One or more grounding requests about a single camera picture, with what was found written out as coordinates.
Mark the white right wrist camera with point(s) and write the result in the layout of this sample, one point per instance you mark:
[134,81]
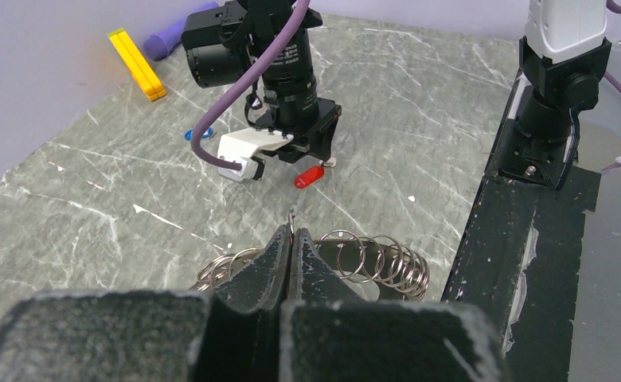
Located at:
[241,147]

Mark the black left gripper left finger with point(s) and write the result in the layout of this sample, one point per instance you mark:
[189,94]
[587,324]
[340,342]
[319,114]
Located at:
[229,333]

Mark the purple cylinder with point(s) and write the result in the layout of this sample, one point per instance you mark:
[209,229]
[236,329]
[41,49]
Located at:
[158,46]

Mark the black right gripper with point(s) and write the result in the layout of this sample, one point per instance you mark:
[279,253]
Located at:
[307,126]

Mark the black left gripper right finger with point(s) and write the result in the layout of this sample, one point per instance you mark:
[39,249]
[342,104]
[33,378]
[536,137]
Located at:
[328,333]

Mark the metal disc with keyrings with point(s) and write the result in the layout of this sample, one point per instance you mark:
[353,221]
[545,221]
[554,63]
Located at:
[342,263]

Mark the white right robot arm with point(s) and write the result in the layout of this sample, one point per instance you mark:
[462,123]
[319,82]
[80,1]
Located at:
[260,51]

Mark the yellow block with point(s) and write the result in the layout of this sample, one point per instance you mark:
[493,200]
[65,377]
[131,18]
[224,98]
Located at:
[137,65]

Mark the red tag key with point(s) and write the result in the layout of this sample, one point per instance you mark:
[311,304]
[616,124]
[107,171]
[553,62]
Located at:
[314,173]

